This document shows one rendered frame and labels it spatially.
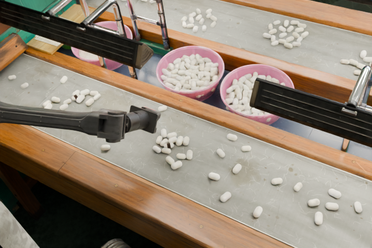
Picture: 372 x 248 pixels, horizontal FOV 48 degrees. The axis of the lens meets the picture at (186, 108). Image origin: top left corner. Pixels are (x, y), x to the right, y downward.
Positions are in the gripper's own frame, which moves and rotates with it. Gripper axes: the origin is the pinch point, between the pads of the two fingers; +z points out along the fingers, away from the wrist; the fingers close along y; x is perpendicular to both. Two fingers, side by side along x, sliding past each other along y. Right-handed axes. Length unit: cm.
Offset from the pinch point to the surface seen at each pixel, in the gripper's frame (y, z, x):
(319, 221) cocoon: -58, -3, 12
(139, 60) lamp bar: 1.6, -15.1, -18.4
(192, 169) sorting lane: -17.2, -0.4, 12.5
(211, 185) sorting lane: -25.3, -2.7, 14.5
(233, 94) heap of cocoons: -15.3, 26.7, -9.9
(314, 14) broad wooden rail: -28, 68, -46
